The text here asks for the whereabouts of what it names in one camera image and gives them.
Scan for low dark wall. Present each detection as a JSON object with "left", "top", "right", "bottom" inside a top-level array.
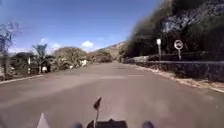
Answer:
[{"left": 121, "top": 51, "right": 224, "bottom": 83}]

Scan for robot's own part dark body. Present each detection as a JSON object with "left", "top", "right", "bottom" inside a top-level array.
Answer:
[{"left": 86, "top": 118, "right": 129, "bottom": 128}]

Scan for round sign on pole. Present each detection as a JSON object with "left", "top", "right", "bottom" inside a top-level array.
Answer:
[{"left": 173, "top": 39, "right": 185, "bottom": 61}]

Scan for distant hill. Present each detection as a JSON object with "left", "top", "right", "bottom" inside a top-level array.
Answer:
[{"left": 98, "top": 41, "right": 128, "bottom": 62}]

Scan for dense dark trees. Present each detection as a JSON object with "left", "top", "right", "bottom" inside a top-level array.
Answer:
[{"left": 123, "top": 0, "right": 224, "bottom": 60}]

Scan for row of roadside trees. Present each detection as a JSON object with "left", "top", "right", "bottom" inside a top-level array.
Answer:
[{"left": 0, "top": 22, "right": 114, "bottom": 80}]

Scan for white building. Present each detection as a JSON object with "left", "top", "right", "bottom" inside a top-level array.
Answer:
[{"left": 79, "top": 59, "right": 89, "bottom": 67}]

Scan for robot's own part pale stub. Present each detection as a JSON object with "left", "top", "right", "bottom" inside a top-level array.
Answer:
[{"left": 36, "top": 112, "right": 51, "bottom": 128}]

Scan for rectangular sign on pole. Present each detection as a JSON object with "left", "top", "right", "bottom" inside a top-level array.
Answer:
[{"left": 155, "top": 38, "right": 163, "bottom": 62}]

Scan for pale kerb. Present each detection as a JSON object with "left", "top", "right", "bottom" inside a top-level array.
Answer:
[{"left": 0, "top": 73, "right": 45, "bottom": 85}]

